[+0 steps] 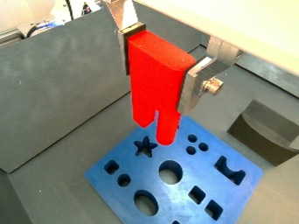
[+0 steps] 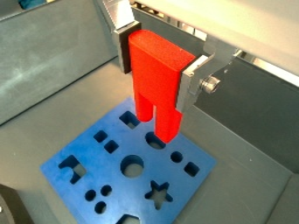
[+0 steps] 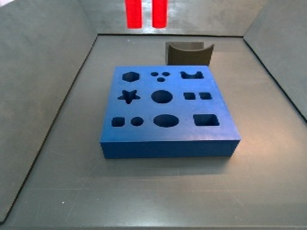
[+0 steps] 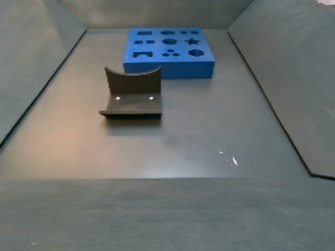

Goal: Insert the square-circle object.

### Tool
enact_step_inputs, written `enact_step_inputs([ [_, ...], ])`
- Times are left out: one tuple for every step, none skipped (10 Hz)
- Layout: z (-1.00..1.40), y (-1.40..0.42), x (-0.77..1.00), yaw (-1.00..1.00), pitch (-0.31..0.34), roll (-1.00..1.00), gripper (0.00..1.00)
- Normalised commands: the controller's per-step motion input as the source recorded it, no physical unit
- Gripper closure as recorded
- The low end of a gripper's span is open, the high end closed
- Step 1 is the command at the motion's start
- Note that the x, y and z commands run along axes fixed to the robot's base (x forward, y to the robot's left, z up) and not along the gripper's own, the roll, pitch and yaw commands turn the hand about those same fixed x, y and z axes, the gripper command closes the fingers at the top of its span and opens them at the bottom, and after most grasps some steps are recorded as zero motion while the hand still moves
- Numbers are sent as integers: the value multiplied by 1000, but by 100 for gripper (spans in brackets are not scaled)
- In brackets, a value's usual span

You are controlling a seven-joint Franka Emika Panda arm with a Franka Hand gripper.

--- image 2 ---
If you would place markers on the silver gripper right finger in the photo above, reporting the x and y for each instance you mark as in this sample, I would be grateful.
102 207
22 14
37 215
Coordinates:
197 77

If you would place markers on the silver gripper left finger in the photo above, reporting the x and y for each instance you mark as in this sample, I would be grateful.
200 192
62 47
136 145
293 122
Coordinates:
120 37

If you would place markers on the red two-pronged peg object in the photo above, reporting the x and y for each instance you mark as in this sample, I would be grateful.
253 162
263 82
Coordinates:
157 61

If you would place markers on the teal object at top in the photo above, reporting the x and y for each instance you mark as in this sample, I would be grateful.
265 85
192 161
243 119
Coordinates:
28 4

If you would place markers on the blue shape-sorting board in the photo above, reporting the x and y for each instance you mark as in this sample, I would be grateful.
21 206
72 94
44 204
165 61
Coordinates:
117 174

